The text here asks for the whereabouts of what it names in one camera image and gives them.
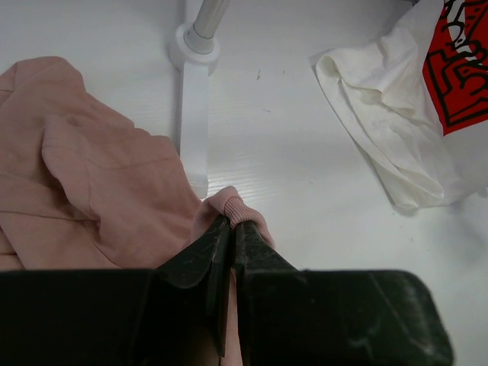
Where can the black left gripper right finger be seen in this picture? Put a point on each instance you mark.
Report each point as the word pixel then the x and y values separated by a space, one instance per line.
pixel 270 297

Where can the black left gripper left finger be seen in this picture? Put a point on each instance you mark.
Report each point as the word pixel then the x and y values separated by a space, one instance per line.
pixel 192 297

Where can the pink t shirt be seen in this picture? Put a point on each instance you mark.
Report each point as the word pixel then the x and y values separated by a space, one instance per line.
pixel 83 188

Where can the white t shirt red print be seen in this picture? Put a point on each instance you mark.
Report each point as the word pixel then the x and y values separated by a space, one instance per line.
pixel 415 100

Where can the white clothes rack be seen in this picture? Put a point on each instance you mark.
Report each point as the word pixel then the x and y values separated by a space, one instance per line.
pixel 194 50

